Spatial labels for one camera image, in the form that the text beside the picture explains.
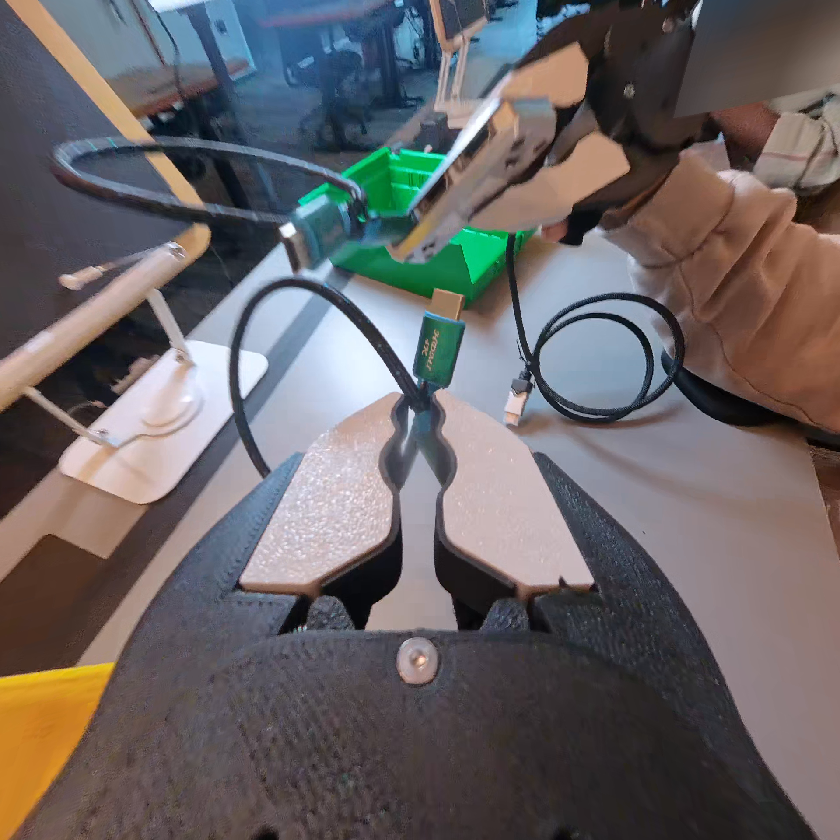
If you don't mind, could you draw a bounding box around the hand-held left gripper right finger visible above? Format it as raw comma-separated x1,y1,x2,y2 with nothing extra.
433,390,596,595

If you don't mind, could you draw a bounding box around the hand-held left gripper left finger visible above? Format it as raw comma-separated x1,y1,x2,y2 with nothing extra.
239,392,404,593

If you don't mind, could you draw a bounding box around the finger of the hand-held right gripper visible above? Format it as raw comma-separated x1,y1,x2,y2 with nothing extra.
420,42,589,135
459,131,632,229

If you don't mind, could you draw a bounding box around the silver multiport hub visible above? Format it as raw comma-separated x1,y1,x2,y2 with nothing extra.
387,98,559,265

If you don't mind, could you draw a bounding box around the black braided hub cable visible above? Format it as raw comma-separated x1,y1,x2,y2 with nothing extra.
502,230,686,429

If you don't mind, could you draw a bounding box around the yellow plastic bin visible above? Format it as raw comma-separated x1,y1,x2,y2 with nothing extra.
0,663,118,840

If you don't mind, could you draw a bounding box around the person's right hand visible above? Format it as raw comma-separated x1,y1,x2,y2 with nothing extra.
710,101,786,160

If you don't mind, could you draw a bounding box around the green plastic bin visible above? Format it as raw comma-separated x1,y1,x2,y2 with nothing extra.
298,147,536,304

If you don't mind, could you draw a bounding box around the white panel stand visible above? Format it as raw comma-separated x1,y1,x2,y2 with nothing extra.
0,241,270,506

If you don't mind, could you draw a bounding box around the black office chair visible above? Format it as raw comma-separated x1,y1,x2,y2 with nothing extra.
298,49,371,155

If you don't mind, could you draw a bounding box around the wooden office desk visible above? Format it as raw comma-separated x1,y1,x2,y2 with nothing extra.
105,56,258,118

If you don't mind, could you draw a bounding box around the black panel with tan border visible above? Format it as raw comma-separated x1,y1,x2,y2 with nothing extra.
0,0,212,368

